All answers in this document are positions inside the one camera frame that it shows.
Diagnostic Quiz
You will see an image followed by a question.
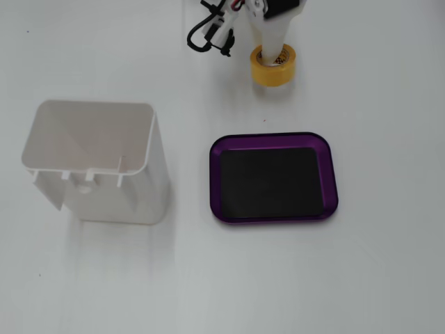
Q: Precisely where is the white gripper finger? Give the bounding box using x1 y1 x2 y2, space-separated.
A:
259 0 308 67
243 0 269 54

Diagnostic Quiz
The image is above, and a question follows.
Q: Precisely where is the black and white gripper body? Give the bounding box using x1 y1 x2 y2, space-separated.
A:
262 0 301 21

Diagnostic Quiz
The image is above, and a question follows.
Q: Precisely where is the yellow tape roll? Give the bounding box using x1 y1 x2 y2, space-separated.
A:
250 42 298 88

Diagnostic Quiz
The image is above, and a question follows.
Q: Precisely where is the white plastic box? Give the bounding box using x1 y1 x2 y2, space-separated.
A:
21 99 171 225

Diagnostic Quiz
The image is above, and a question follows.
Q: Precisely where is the black tray mat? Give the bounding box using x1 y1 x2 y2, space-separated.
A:
219 147 325 220

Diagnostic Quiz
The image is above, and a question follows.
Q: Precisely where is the purple metal tray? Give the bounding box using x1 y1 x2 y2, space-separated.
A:
209 132 339 225

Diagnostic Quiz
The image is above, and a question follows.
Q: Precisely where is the black cable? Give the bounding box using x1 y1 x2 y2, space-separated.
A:
186 0 236 58

